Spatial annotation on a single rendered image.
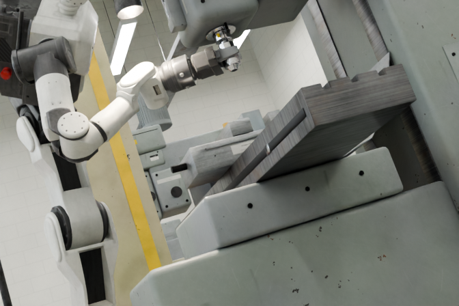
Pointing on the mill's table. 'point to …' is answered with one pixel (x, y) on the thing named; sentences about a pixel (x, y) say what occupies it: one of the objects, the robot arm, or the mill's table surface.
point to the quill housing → (212, 1)
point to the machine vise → (217, 156)
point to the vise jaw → (235, 128)
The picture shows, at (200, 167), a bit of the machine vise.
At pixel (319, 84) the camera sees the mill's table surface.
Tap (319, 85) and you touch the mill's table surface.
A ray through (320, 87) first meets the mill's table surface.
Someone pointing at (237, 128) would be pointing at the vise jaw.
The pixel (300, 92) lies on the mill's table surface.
